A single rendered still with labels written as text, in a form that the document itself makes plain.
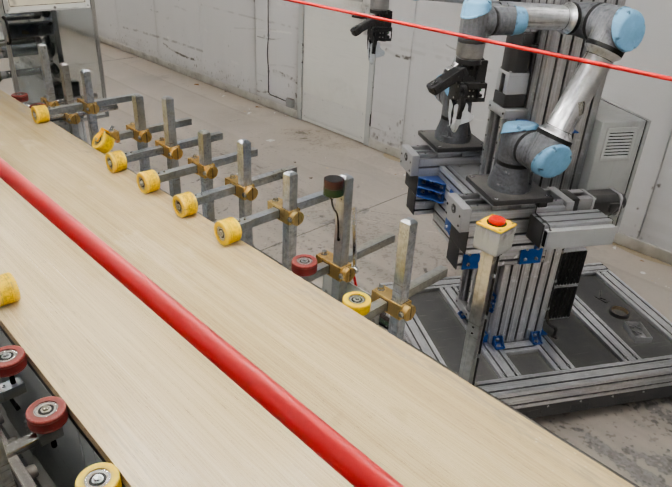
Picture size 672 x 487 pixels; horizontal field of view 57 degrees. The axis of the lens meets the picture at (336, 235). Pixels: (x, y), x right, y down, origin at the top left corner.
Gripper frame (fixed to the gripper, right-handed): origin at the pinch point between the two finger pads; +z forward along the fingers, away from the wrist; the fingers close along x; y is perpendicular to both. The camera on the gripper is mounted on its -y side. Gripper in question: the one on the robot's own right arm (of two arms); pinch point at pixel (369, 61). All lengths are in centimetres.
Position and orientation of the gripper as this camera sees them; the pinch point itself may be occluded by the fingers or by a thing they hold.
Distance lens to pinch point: 260.2
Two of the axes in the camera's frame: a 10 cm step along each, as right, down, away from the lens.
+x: -2.3, -4.7, 8.5
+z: -0.5, 8.8, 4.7
